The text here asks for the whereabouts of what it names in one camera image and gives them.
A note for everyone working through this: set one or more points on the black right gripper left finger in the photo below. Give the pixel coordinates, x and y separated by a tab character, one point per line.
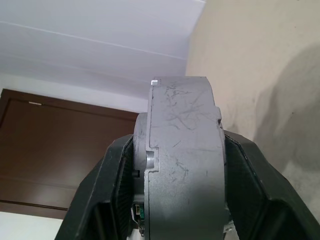
100	190

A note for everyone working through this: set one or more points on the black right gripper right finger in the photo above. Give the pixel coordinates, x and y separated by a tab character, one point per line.
262	190

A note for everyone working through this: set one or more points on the grey motor housing copper windings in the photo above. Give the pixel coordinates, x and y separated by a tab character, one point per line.
185	150

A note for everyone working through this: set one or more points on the brown wooden door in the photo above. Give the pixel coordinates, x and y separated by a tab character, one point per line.
50	150

